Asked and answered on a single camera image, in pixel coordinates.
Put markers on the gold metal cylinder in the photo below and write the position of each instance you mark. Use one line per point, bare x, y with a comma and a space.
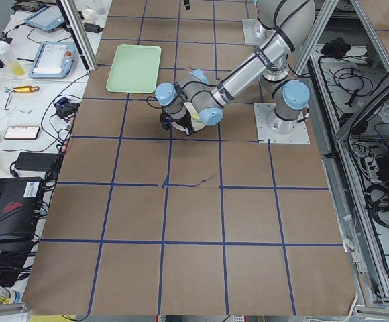
25, 89

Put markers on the black power adapter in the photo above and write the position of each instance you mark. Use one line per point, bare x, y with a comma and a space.
39, 162

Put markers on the black smartphone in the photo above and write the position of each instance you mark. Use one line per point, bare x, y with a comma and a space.
22, 133

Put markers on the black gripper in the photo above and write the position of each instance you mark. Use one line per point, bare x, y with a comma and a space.
186, 124

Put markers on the blue teach pendant rear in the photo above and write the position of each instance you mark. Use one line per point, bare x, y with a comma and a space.
47, 19

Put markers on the blue teach pendant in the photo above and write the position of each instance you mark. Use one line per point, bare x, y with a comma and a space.
47, 19
53, 60

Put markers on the clear bottle yellow liquid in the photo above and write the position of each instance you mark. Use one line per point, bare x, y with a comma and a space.
10, 61

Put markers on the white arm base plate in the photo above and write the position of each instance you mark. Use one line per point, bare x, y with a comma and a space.
271, 129

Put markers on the light green tray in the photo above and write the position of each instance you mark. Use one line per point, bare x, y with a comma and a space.
134, 69

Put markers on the white round plate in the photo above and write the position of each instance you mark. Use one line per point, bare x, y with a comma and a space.
196, 125

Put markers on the aluminium frame post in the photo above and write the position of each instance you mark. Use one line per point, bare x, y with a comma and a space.
77, 30

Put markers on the blue teach pendant front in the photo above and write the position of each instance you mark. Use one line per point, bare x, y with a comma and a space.
53, 60

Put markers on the white paper cup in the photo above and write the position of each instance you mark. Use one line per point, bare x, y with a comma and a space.
88, 15

